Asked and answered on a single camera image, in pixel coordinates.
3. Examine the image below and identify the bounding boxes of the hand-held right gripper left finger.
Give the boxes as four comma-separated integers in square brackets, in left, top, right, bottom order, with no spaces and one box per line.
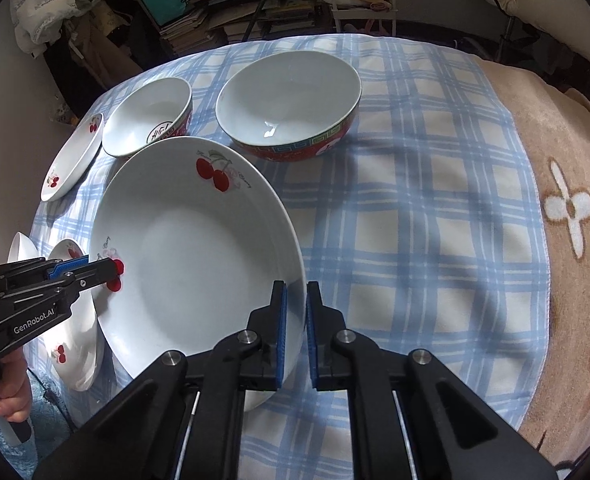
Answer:
[32,280,289,480]

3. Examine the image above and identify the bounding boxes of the large white cherry plate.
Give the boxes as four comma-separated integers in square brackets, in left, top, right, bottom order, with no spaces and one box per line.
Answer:
[89,136,307,413]

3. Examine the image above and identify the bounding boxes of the white dish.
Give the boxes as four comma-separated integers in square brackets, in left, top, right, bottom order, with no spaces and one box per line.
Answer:
[8,231,39,264]

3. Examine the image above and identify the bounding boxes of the person's left hand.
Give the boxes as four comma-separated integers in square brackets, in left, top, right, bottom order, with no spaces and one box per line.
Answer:
[0,355,32,423]

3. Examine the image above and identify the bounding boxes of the white down jacket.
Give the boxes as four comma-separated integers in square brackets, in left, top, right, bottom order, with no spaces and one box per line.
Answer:
[10,0,141,56]

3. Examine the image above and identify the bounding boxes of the light blue fuzzy cloth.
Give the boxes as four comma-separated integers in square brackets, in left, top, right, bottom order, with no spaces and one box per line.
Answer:
[0,375,83,480]

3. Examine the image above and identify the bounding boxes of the small red bowl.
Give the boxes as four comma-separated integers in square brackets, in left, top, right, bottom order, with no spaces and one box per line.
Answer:
[102,77,193,161]

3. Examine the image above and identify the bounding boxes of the brown flower blanket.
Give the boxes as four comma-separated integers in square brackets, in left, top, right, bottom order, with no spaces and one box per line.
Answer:
[467,55,590,466]

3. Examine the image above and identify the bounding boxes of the stack of books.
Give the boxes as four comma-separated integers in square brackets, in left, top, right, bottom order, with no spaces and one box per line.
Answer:
[157,5,217,58]
[210,0,322,45]

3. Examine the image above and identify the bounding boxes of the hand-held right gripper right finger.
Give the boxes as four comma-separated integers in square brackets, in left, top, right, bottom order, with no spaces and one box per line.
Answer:
[305,282,558,480]

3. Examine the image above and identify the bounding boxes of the small white cherry plate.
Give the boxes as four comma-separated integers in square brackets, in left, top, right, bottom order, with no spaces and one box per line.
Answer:
[40,112,105,202]
[45,239,105,392]

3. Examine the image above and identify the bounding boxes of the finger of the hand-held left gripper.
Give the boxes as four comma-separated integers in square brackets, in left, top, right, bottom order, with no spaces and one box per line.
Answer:
[0,256,92,292]
[0,257,124,312]

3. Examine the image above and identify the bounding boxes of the blue plaid blanket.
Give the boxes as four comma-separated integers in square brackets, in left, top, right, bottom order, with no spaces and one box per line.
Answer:
[28,35,550,480]

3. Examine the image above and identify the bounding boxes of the white ceramic bowl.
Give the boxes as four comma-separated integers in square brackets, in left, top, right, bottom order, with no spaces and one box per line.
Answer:
[215,50,363,162]

